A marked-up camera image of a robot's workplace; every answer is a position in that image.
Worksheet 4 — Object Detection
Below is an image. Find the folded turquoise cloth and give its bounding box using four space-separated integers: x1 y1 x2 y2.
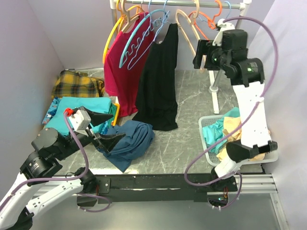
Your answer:
45 97 117 136

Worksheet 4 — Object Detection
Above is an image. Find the turquoise t shirt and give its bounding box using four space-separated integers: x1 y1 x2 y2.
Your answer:
202 107 240 155

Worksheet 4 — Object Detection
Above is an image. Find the thin blue wire hanger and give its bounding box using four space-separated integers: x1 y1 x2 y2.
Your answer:
194 1 232 24

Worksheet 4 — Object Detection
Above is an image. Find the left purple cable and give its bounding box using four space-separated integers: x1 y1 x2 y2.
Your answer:
0 112 113 214

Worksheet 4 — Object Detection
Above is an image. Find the green printed garment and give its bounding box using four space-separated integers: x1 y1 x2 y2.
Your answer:
99 103 117 135

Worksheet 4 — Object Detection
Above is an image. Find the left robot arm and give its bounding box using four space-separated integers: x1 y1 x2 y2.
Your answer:
0 106 125 230

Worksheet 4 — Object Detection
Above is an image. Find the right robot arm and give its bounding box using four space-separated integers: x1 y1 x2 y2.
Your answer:
193 29 278 191

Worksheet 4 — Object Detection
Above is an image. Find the wooden hanger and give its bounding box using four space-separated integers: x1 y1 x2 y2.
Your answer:
175 6 200 70

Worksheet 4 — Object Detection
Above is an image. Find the cream beige shirt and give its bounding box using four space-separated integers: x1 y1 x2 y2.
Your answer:
216 115 265 161

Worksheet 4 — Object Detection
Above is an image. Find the pale blue wire hanger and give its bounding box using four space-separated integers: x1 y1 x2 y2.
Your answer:
124 1 165 70

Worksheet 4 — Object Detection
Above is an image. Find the orange plastic hanger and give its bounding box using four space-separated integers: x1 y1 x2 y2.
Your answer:
188 0 222 40

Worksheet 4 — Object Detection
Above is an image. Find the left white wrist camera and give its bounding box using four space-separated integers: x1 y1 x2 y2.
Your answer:
64 106 92 136

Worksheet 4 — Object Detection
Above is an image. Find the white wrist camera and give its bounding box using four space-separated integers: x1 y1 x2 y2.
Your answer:
213 19 235 46
64 106 92 136

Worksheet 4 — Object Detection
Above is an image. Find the black shirt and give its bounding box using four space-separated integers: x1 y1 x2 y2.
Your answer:
133 23 178 131

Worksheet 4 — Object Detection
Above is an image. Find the white perforated plastic basket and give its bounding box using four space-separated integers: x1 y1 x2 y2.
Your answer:
198 115 279 167

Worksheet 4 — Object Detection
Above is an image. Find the beige hanger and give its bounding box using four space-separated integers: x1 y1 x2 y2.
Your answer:
120 0 140 33

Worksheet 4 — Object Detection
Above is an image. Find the blue patterned cloth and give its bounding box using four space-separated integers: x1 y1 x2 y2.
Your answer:
42 97 61 125

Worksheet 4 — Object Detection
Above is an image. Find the purple cable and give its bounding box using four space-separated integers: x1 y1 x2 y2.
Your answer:
0 112 113 214
184 16 280 209

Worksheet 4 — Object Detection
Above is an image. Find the white clothes rack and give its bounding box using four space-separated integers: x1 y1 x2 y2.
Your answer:
109 0 252 115

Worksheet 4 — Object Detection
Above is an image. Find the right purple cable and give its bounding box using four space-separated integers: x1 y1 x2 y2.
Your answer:
184 16 280 209

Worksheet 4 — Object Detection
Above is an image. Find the yellow plaid shirt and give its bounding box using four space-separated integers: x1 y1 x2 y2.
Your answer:
51 70 105 99

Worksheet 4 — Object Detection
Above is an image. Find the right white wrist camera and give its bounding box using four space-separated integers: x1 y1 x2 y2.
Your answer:
213 19 235 46

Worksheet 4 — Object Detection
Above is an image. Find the magenta pink shirt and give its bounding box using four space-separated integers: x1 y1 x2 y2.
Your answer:
104 12 150 117

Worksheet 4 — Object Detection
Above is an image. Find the dark blue shirt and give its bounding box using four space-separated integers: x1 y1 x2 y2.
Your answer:
98 120 155 172

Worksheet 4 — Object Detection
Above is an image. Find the black base bar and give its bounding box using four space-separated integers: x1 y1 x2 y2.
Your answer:
83 174 238 202

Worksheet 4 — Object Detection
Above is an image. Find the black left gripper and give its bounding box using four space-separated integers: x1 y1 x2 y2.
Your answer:
55 105 126 160

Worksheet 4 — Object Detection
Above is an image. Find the light blue wavy hanger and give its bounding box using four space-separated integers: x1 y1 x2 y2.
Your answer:
118 10 163 70

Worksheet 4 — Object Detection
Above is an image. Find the yellow plastic hanger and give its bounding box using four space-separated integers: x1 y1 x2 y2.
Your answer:
102 0 142 65

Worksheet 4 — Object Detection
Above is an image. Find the yellow plastic tray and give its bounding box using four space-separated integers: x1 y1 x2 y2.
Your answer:
111 103 120 126

